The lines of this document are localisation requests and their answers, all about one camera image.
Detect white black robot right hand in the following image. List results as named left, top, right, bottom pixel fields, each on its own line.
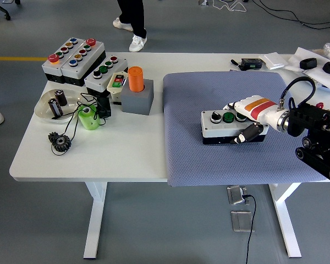
left=222, top=95, right=286, bottom=145

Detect white four-button control box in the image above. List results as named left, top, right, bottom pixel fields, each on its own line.
left=200, top=109, right=270, bottom=146
left=84, top=54, right=129, bottom=97

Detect five-button box with mushroom button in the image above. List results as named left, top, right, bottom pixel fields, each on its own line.
left=60, top=38, right=106, bottom=87
left=41, top=37, right=81, bottom=84

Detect black module with green connector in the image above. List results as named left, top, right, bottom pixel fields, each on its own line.
left=240, top=57, right=264, bottom=70

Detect white paper sheets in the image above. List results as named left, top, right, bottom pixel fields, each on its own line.
left=287, top=46, right=330, bottom=90

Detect grey-blue textured mat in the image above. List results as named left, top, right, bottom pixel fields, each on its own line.
left=162, top=70, right=329, bottom=188

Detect silver floor socket box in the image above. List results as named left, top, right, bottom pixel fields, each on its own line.
left=230, top=210, right=254, bottom=233
left=227, top=185, right=250, bottom=206

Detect white table leg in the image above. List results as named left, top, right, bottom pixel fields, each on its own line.
left=83, top=181, right=108, bottom=260
left=268, top=183, right=303, bottom=259

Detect grey square block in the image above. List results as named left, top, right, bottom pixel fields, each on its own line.
left=120, top=79, right=155, bottom=116

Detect orange cylinder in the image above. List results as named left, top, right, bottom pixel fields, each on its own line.
left=127, top=65, right=145, bottom=93

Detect black power adapter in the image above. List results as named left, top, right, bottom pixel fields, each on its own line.
left=95, top=96, right=112, bottom=119

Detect person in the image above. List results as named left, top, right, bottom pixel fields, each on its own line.
left=112, top=0, right=149, bottom=53

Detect green plastic spool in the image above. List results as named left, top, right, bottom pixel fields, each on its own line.
left=76, top=104, right=101, bottom=131

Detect dark cylindrical capacitor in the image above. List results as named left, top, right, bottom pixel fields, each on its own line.
left=47, top=98, right=63, bottom=118
left=53, top=89, right=68, bottom=107

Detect large dark metal gear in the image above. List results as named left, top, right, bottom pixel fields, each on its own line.
left=51, top=134, right=72, bottom=152

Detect clear shallow plate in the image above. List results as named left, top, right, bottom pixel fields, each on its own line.
left=33, top=88, right=85, bottom=125

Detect yellow floor tape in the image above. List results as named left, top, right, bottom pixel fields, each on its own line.
left=0, top=57, right=46, bottom=62

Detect black office chair base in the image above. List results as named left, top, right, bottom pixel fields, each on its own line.
left=0, top=0, right=21, bottom=21

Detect black handled tool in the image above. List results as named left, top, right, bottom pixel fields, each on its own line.
left=230, top=59, right=245, bottom=71

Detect brass valve with red handle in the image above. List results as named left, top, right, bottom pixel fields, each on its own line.
left=316, top=102, right=330, bottom=122

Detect black floor cables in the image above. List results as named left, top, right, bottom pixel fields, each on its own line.
left=251, top=0, right=330, bottom=30

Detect white floor cable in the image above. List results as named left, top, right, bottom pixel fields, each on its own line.
left=211, top=0, right=248, bottom=13

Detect black floor power cable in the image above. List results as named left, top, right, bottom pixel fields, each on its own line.
left=241, top=194, right=257, bottom=264

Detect cream switch box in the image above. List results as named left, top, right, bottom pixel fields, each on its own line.
left=106, top=71, right=128, bottom=104

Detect thin black cord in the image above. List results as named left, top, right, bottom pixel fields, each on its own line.
left=49, top=92, right=108, bottom=157

